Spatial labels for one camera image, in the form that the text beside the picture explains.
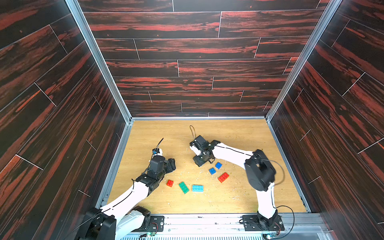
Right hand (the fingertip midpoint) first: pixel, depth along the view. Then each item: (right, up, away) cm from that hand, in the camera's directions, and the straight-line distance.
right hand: (201, 157), depth 95 cm
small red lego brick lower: (-19, -13, -9) cm, 25 cm away
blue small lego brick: (+6, -8, -5) cm, 11 cm away
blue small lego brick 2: (+11, -5, -2) cm, 12 cm away
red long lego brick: (+13, -11, -7) cm, 18 cm away
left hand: (-18, -1, -9) cm, 20 cm away
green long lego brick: (-11, -15, -11) cm, 22 cm away
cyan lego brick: (-3, -16, -11) cm, 20 cm away
